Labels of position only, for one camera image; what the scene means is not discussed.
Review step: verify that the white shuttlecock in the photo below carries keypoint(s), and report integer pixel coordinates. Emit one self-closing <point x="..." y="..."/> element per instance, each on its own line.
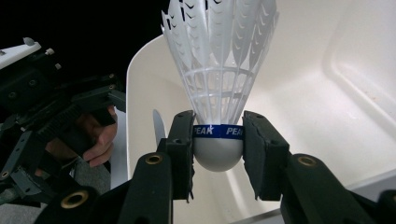
<point x="218" y="77"/>

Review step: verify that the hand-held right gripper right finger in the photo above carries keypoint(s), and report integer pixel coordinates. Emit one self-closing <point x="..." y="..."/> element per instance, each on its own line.
<point x="267" y="155"/>

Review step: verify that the white table sheet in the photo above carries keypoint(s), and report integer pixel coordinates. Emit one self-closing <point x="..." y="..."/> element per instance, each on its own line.
<point x="119" y="155"/>

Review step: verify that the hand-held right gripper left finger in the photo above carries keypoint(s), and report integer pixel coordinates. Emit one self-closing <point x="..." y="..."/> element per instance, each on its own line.
<point x="180" y="155"/>

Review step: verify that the white plastic storage bin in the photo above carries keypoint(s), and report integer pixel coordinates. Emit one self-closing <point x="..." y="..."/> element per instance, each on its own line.
<point x="311" y="109"/>

